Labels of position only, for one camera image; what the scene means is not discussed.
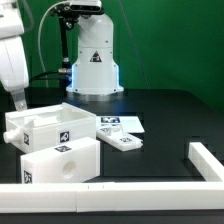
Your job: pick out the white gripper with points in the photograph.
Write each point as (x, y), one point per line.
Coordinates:
(13, 70)

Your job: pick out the white cabinet body box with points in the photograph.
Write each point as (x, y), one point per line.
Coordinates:
(36, 129)

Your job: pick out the small white cabinet panel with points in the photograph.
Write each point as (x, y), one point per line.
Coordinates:
(116, 137)

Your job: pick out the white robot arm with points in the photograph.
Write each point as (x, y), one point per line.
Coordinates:
(94, 73)

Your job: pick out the white cabinet block with hole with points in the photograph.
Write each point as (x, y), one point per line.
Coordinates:
(73, 162)

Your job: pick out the white marker sheet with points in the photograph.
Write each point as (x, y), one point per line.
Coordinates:
(129, 124)

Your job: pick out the white front fence bar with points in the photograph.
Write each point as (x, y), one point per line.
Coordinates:
(94, 197)

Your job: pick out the white fence bar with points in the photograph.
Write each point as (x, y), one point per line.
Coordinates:
(94, 197)
(207, 165)

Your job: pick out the white right fence bar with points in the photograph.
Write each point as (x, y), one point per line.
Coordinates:
(207, 165)

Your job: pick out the black camera on stand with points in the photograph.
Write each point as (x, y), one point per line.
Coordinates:
(68, 15)

